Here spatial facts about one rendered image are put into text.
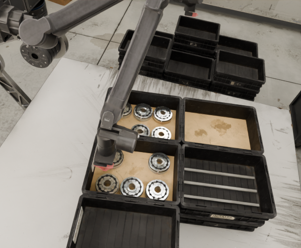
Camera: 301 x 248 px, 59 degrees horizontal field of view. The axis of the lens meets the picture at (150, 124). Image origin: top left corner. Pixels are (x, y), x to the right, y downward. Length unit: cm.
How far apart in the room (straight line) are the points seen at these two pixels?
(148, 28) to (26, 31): 36
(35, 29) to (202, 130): 95
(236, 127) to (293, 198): 46
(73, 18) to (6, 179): 90
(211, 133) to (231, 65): 113
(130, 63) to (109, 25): 278
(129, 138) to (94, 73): 108
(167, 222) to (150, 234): 9
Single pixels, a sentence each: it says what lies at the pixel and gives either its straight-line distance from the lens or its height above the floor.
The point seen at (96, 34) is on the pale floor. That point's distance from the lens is 344.
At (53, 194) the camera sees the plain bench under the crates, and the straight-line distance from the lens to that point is 139.
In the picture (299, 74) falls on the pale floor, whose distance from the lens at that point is 365.
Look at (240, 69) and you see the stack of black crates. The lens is 248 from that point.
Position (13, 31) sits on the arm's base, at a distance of 96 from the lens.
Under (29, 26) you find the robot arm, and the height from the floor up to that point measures 148.
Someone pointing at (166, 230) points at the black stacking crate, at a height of 83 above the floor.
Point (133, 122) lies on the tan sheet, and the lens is 142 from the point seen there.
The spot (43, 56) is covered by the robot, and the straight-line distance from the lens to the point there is 131.
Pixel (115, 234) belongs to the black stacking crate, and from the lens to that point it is 116.
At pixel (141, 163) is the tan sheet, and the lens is 129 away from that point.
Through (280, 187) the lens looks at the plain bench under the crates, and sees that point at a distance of 161.
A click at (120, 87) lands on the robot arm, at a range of 82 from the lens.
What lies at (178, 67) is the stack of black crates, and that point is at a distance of 247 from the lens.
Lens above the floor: 196
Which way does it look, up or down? 53 degrees down
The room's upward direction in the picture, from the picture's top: 10 degrees clockwise
